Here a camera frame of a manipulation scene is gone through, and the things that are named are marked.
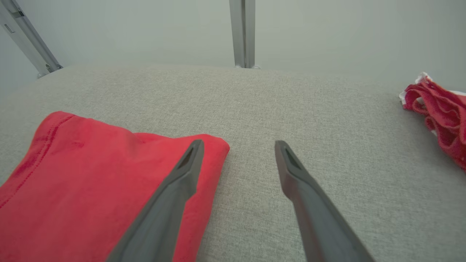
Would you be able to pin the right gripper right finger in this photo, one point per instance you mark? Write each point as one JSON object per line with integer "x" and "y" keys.
{"x": 320, "y": 225}

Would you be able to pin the red shorts with white stripe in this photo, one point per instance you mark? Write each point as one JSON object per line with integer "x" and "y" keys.
{"x": 444, "y": 116}

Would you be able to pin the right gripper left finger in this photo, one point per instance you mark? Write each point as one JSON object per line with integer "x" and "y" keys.
{"x": 164, "y": 225}

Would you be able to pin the grey metal frame post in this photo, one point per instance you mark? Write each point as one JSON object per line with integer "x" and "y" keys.
{"x": 31, "y": 42}
{"x": 242, "y": 32}

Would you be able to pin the red jersey with white sleeves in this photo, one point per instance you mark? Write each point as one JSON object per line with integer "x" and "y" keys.
{"x": 91, "y": 182}

